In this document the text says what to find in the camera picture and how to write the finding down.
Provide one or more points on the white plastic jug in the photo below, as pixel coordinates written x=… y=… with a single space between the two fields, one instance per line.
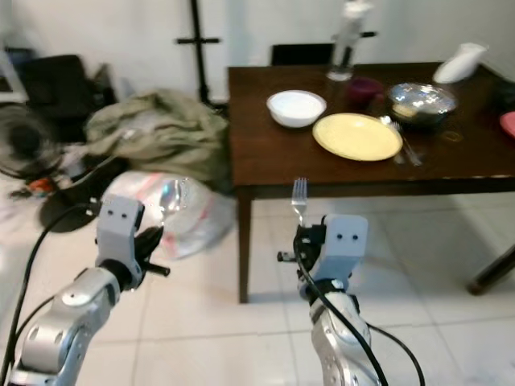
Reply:
x=459 y=64

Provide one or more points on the black stand pole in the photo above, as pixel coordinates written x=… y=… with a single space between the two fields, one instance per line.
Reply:
x=196 y=48

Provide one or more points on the black chair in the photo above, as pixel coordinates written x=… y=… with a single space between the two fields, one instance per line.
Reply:
x=298 y=55

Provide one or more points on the silver spoon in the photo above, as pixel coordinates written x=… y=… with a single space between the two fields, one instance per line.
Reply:
x=402 y=141

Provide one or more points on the dark red cup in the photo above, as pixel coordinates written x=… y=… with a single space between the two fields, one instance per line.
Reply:
x=364 y=92

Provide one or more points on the shiny steel bowl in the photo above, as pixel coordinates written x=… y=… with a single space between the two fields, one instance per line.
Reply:
x=422 y=103

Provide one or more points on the olive green sack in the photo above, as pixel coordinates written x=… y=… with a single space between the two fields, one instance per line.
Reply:
x=161 y=133

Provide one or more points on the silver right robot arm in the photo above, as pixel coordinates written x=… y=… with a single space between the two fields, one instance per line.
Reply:
x=338 y=338

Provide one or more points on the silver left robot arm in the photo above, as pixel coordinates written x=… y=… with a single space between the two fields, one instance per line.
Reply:
x=64 y=322

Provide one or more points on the clear water bottle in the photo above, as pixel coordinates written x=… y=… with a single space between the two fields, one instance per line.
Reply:
x=344 y=56

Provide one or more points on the black floor fan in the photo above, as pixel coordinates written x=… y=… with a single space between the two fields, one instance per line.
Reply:
x=20 y=141

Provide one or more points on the yellow plate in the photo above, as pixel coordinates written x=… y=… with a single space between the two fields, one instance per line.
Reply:
x=358 y=137

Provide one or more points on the clear plastic wrapped bundle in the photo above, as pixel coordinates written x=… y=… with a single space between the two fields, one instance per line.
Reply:
x=205 y=225

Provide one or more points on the silver fork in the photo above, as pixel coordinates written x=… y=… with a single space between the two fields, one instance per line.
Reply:
x=299 y=193

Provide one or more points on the white bowl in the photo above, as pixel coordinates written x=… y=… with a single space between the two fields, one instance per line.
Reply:
x=296 y=108

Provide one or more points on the dark wooden table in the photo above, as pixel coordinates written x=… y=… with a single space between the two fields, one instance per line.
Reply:
x=290 y=157

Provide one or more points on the pink plate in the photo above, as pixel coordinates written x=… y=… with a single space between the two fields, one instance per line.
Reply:
x=508 y=127

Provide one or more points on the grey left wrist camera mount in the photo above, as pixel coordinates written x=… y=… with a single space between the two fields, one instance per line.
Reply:
x=121 y=221

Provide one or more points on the black box appliance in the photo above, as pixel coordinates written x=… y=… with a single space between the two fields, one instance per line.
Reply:
x=60 y=84

